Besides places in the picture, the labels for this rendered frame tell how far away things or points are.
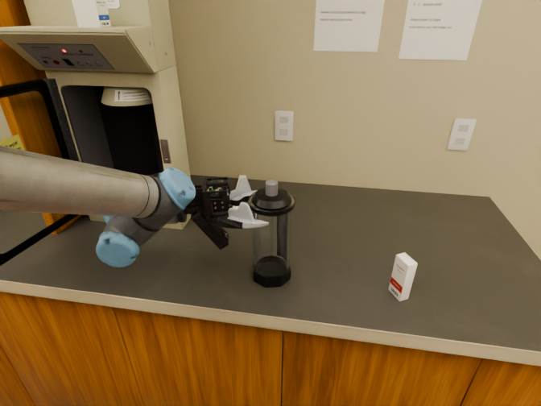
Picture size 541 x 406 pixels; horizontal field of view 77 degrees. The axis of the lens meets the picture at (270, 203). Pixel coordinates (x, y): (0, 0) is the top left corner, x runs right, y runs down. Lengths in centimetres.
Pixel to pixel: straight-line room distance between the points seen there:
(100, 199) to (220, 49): 90
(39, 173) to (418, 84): 114
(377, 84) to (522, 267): 71
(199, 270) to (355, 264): 42
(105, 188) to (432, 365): 80
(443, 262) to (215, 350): 66
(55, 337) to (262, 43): 114
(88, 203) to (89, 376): 88
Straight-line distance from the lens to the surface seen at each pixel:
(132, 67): 94
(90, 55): 96
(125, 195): 57
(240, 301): 85
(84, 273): 104
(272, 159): 139
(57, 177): 50
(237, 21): 132
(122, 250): 70
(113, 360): 121
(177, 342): 103
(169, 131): 99
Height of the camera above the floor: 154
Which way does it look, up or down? 29 degrees down
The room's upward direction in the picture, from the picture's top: straight up
